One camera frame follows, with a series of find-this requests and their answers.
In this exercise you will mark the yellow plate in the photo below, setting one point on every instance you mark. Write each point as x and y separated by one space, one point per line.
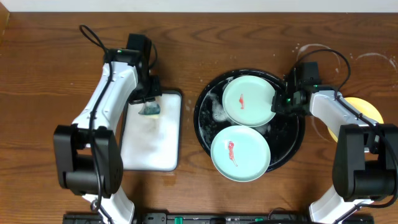
333 114

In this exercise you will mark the black rectangular foam tray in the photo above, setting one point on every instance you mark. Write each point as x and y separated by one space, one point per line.
152 143

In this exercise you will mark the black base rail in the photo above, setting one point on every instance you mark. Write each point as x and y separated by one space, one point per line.
162 218

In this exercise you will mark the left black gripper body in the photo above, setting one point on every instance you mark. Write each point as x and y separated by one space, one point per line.
149 94

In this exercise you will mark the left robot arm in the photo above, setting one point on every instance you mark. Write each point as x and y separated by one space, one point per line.
88 158

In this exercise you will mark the light green plate front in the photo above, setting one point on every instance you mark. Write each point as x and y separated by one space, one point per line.
240 153

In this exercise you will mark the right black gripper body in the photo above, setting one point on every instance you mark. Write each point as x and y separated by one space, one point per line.
286 103

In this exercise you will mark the light green plate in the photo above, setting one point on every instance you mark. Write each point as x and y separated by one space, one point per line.
247 100
240 153

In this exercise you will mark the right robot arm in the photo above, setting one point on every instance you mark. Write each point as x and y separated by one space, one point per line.
365 166

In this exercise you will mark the green yellow sponge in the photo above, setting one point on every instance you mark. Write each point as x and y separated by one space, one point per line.
150 110

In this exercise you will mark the round black tray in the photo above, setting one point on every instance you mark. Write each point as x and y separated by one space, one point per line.
284 134

